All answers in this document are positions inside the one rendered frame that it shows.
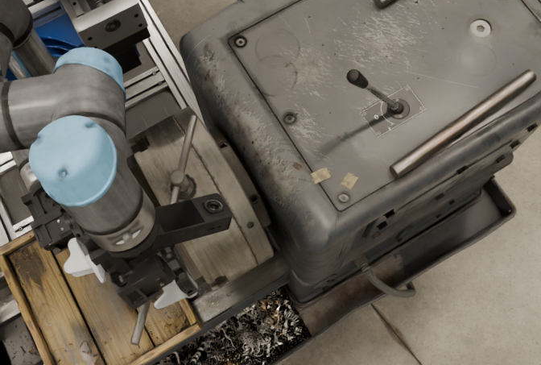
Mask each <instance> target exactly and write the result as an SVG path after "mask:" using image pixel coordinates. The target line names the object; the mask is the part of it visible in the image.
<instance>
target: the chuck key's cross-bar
mask: <svg viewBox="0 0 541 365"><path fill-rule="evenodd" d="M196 121H197V116H196V115H194V114H191V115H190V116H189V120H188V126H187V130H186V134H185V137H184V143H183V147H182V151H181V154H180V161H179V164H178V168H177V170H181V171H182V172H183V173H185V169H186V166H187V162H188V156H189V152H190V148H191V145H192V138H193V135H194V130H195V127H196ZM180 190H181V186H175V185H173V189H172V192H171V198H170V202H169V204H172V203H176V202H178V200H179V196H180ZM150 304H151V301H149V302H147V303H145V304H144V305H141V306H140V309H139V311H138V316H137V320H136V323H135V326H134V331H133V334H132V337H131V340H130V343H131V344H133V345H138V344H139V343H140V339H141V337H142V331H143V328H144V325H145V321H146V319H147V313H148V310H149V307H150Z"/></svg>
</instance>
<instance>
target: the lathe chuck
mask: <svg viewBox="0 0 541 365"><path fill-rule="evenodd" d="M184 137H185V133H184V132H183V130H182V128H181V127H180V125H179V123H178V122H177V121H176V120H175V118H174V117H173V116H169V117H167V118H165V119H164V120H162V121H160V122H158V123H156V124H155V125H153V126H151V127H149V128H147V129H146V130H144V131H141V132H140V133H138V134H136V135H134V136H132V137H131V138H129V139H128V144H129V146H130V148H131V147H132V146H134V145H135V144H137V143H136V142H138V141H139V140H141V139H143V140H144V139H147V142H148V143H149V144H150V146H148V149H146V150H145V151H143V152H140V151H138V152H136V153H134V158H135V159H136V161H137V162H138V165H139V167H140V168H141V170H142V173H143V175H144V176H145V177H146V179H147V182H148V184H149V185H150V187H151V189H152V191H153V193H154V194H155V196H156V198H157V200H158V201H159V204H160V205H161V206H163V205H169V202H170V198H171V192H172V189H173V184H172V182H171V181H170V175H171V173H172V172H173V171H174V170H177V168H178V164H179V161H180V154H181V151H182V147H183V143H184ZM184 175H185V176H186V177H187V178H189V179H191V180H192V182H193V183H194V185H195V188H194V191H193V193H192V195H190V196H189V197H179V200H178V202H179V201H186V200H189V199H193V198H196V197H203V196H206V195H209V194H213V193H218V194H219V195H220V196H221V197H222V195H221V194H220V192H219V190H218V188H217V187H216V185H215V183H214V182H213V179H212V177H211V176H210V175H209V173H208V171H207V169H206V167H205V166H204V164H203V163H202V161H201V159H200V157H199V156H198V155H197V153H196V151H195V149H194V147H193V146H192V145H191V148H190V152H189V156H188V162H187V166H186V169H185V173H184ZM222 199H223V197H222ZM223 200H224V199H223ZM183 245H184V246H185V248H186V250H187V251H188V253H189V255H190V256H191V258H192V260H193V261H194V263H195V265H196V266H197V268H198V269H199V271H200V273H201V274H202V276H203V277H204V279H205V280H206V282H207V283H208V284H211V283H213V282H214V281H215V279H216V278H217V277H219V276H225V277H226V280H225V281H224V282H223V283H221V284H217V285H215V286H214V287H211V288H212V290H214V291H217V290H218V289H219V288H222V287H223V286H225V285H227V284H228V283H230V282H231V281H233V280H235V279H237V278H238V277H239V276H242V275H243V274H245V273H247V272H248V271H250V270H251V269H253V268H255V267H257V266H258V264H257V261H256V259H255V257H254V254H253V252H252V250H251V249H250V246H249V244H248V242H247V241H246V239H245V237H244V235H243V233H242V231H241V229H240V228H239V226H238V224H237V222H236V220H235V219H234V217H233V216H232V220H231V223H230V226H229V229H228V230H224V231H221V232H218V233H215V234H210V235H206V236H204V237H200V238H195V239H192V240H189V241H186V242H183Z"/></svg>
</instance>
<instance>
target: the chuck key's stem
mask: <svg viewBox="0 0 541 365"><path fill-rule="evenodd" d="M170 181H171V182H172V184H173V185H175V186H181V190H180V191H181V192H187V191H188V186H189V182H188V179H187V177H186V176H185V175H184V173H183V172H182V171H181V170H174V171H173V172H172V173H171V175H170Z"/></svg>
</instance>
